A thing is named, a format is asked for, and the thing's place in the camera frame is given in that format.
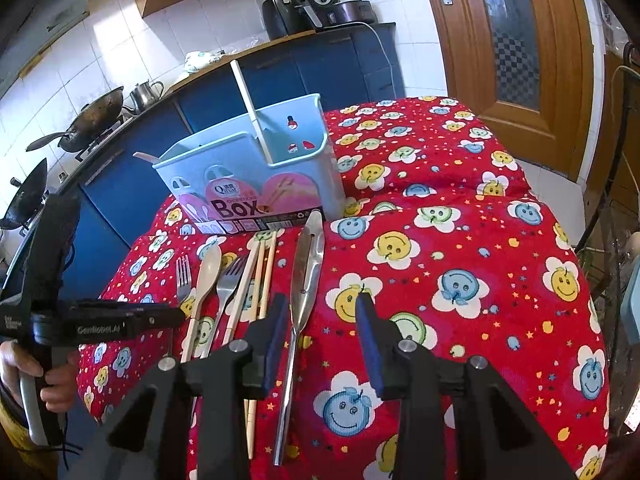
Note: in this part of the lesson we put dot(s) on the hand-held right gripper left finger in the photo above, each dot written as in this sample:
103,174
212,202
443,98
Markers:
279,332

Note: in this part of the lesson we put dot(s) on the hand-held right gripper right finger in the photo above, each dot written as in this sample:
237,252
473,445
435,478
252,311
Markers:
370,342

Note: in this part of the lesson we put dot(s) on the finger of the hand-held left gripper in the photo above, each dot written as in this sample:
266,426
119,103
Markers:
157,316

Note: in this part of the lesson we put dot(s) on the small silver fork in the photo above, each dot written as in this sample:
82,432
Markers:
183,280

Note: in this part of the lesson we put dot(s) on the cream plastic spoon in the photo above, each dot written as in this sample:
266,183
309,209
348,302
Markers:
210,270

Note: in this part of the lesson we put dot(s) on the light blue utensil holder box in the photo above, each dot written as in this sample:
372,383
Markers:
300,185

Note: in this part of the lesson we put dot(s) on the white chopstick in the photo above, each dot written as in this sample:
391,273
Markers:
247,105

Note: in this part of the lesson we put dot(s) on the person's left hand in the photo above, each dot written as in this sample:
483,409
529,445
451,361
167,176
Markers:
57,390

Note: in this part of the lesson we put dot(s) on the black wok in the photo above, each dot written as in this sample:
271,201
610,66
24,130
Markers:
25,200

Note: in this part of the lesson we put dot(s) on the gas stove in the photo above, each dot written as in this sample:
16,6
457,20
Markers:
105,142

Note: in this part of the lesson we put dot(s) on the large metal wok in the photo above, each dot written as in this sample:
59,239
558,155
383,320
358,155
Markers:
95,115

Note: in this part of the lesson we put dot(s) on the red floral tablecloth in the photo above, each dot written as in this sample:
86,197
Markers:
450,210

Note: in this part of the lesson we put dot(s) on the steel kettle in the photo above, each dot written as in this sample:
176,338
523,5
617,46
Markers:
145,95

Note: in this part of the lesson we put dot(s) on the crumpled white cloth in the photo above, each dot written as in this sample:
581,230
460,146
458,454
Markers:
200,60

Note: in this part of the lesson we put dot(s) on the grey range hood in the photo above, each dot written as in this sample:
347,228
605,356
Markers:
45,10

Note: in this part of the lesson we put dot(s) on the blue kitchen base cabinets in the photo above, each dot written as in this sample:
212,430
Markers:
300,70

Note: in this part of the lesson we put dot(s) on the dark metal rack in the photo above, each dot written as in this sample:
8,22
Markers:
607,210

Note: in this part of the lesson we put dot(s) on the clear plastic bag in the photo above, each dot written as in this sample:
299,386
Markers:
245,47

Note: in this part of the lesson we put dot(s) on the wooden door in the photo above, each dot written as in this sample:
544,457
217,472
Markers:
465,60

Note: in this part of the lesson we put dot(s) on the black air fryer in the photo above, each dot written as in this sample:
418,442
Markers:
285,15

